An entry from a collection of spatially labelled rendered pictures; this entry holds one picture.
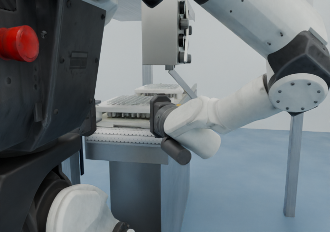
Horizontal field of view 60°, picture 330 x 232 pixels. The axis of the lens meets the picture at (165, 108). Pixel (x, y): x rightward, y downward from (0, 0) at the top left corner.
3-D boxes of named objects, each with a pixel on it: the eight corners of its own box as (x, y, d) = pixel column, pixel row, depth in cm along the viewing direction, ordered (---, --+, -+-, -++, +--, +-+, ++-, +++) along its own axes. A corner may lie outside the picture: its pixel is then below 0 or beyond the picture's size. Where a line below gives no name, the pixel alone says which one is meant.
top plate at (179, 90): (181, 94, 141) (181, 90, 141) (134, 93, 146) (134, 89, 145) (187, 88, 165) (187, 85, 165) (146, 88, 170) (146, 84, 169)
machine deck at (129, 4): (178, -5, 79) (178, -20, 78) (51, 0, 85) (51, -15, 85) (194, 21, 139) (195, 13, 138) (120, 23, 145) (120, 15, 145)
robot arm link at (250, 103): (239, 106, 61) (333, 59, 48) (239, 147, 54) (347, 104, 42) (205, 77, 56) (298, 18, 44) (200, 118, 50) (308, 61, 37)
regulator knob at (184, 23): (187, 29, 84) (187, 13, 83) (179, 29, 84) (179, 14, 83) (188, 30, 87) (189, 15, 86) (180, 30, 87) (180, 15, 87)
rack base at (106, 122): (116, 112, 121) (116, 106, 120) (174, 114, 116) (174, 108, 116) (92, 126, 97) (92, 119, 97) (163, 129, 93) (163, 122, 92)
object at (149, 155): (168, 164, 92) (168, 134, 90) (85, 159, 97) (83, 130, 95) (196, 102, 218) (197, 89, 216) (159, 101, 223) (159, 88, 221)
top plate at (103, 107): (116, 101, 120) (116, 96, 119) (174, 102, 116) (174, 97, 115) (91, 111, 96) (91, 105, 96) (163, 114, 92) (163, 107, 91)
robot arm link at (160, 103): (143, 94, 78) (158, 100, 67) (175, 92, 82) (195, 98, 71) (144, 138, 80) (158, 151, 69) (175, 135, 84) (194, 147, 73)
